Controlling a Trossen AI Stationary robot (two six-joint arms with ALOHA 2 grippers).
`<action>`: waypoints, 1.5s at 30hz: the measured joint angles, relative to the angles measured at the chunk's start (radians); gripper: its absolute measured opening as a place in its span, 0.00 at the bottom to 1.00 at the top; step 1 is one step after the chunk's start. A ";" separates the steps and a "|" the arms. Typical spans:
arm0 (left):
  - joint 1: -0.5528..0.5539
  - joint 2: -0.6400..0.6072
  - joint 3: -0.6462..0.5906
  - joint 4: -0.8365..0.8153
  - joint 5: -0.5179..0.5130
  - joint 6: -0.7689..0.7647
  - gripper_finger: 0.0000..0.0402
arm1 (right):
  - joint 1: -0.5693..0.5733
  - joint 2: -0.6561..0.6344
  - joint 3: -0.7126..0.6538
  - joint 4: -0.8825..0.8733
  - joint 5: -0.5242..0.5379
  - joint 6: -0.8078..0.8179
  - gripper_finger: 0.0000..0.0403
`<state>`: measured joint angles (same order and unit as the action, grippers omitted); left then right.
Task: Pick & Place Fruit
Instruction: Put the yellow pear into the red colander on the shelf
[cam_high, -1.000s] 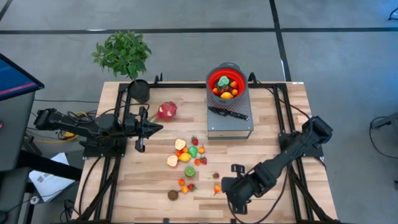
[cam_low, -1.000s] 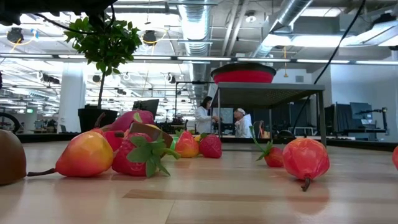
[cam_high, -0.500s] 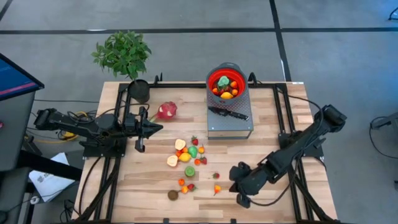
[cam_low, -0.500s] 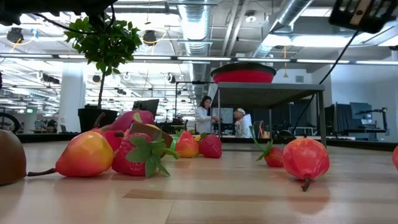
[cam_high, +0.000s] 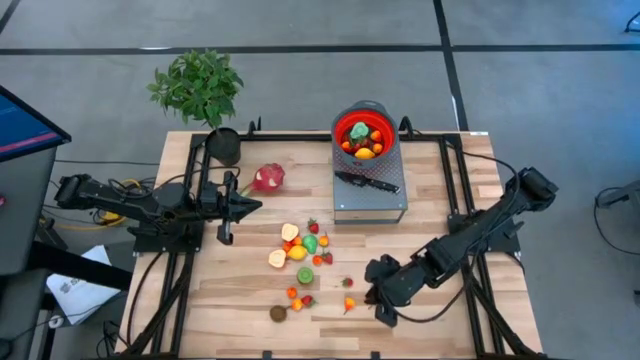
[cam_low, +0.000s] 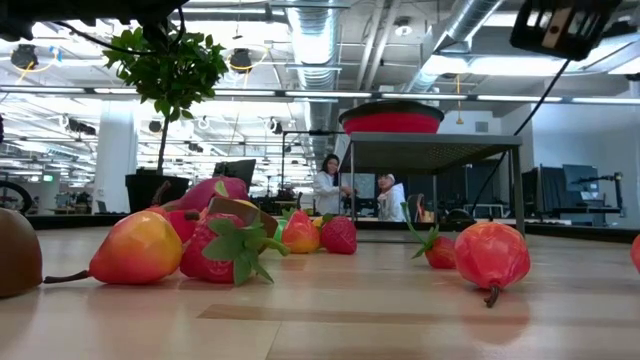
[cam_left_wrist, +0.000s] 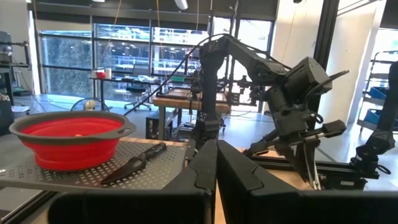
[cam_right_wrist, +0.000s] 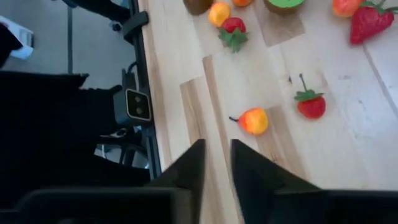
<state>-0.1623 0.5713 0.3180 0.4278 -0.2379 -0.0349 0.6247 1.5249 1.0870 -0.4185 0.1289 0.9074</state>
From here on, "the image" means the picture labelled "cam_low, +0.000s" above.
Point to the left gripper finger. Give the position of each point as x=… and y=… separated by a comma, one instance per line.
x=125, y=14
x=130, y=4

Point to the pink dragon fruit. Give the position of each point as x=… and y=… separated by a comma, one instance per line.
x=220, y=192

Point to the small orange fruit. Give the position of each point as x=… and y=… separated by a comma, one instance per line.
x=636, y=252

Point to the small red strawberry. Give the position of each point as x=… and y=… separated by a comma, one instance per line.
x=339, y=235
x=442, y=252

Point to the black ceiling spotlight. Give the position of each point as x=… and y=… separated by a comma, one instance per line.
x=241, y=60
x=24, y=56

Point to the green plant in black pot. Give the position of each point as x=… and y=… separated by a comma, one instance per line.
x=165, y=65

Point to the white building column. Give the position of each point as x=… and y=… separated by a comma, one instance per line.
x=116, y=150

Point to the dark computer monitor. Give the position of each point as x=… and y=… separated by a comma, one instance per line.
x=235, y=172
x=580, y=177

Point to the white ceiling sensor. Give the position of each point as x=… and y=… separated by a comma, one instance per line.
x=402, y=29

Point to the long ceiling light strip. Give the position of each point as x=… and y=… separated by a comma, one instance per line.
x=320, y=94

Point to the red collapsible bowl grey rim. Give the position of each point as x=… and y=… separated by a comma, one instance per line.
x=390, y=122

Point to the yellow lemon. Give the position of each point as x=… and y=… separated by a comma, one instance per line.
x=246, y=202

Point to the orange yellow pear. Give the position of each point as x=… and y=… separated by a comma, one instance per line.
x=137, y=247

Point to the brown whole kiwi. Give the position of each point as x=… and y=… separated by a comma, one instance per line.
x=17, y=252

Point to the large leafy strawberry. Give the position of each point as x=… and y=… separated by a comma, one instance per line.
x=207, y=255

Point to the person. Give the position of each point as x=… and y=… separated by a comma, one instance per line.
x=327, y=187
x=392, y=197

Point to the orange red peach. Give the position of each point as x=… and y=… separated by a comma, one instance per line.
x=300, y=235

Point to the silver ventilation duct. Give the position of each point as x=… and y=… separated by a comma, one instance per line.
x=315, y=45
x=452, y=35

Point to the black metal rack frame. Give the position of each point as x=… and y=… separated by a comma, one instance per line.
x=315, y=133

